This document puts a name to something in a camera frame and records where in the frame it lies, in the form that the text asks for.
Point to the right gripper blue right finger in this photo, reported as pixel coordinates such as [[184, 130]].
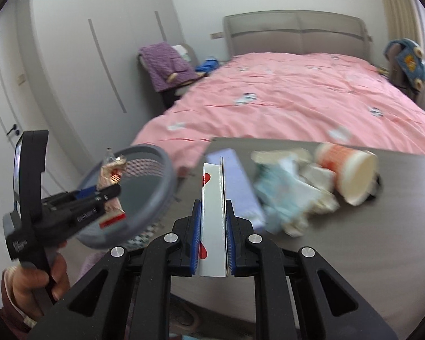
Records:
[[230, 243]]

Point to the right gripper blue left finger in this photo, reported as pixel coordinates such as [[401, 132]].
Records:
[[194, 251]]

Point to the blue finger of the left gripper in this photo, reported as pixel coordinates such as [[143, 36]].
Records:
[[87, 193], [105, 194]]

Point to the white box with red hearts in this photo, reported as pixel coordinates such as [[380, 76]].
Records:
[[212, 245]]

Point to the red patterned snack wrapper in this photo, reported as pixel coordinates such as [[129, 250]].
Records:
[[110, 173]]

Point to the lavender rectangular box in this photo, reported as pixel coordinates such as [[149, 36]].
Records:
[[238, 188]]

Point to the light blue wet wipes pack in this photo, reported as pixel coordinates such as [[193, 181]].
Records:
[[286, 199]]

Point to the green white carton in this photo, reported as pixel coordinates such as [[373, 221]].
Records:
[[298, 157]]

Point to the orange white paper cup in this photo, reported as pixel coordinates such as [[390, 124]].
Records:
[[355, 170]]

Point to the white paper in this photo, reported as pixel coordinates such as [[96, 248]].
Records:
[[323, 180]]

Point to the grey plastic trash basket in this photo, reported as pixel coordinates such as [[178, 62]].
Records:
[[148, 185]]

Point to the person's left hand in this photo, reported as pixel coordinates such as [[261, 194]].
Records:
[[19, 285]]

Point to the black elastic band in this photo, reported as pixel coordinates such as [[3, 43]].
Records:
[[374, 189]]

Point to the purple fuzzy garment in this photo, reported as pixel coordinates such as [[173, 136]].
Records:
[[167, 68]]

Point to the blue item on nightstand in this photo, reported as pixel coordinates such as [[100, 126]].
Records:
[[208, 66]]

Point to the pink bed duvet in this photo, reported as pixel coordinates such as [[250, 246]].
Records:
[[313, 97]]

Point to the white wardrobe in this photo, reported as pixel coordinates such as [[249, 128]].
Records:
[[95, 93]]

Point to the grey padded headboard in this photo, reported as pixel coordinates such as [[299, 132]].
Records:
[[296, 32]]

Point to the blue denim jacket on chair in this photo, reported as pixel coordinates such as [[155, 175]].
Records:
[[406, 64]]

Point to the beige curtain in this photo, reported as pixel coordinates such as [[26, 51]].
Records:
[[402, 20]]

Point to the white door with black handle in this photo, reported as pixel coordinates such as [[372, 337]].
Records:
[[11, 118]]

